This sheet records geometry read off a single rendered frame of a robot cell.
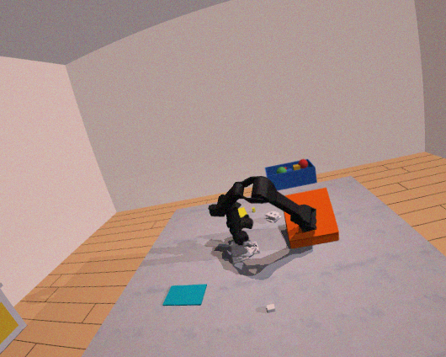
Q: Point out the teal flat plate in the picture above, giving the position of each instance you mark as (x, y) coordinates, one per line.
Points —
(184, 295)

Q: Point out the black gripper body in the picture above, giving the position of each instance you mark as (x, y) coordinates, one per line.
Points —
(234, 225)

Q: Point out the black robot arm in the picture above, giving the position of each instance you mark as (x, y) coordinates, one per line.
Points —
(263, 191)

